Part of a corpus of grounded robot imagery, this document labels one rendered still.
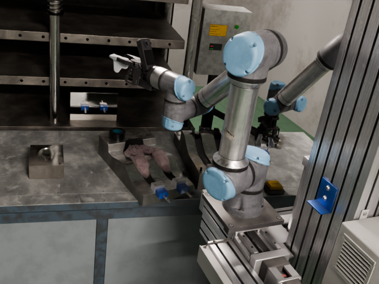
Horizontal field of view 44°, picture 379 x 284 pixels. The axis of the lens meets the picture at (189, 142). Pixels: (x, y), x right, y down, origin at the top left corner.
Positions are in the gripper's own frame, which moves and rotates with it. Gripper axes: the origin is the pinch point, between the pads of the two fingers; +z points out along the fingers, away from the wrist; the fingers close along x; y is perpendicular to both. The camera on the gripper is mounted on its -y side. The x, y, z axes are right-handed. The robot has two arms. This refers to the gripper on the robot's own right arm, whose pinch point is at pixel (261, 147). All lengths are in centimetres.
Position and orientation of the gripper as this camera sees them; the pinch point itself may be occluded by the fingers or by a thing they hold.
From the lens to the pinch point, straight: 239.1
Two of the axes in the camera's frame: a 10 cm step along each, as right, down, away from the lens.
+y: 2.5, 4.6, -8.5
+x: 9.6, 0.0, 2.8
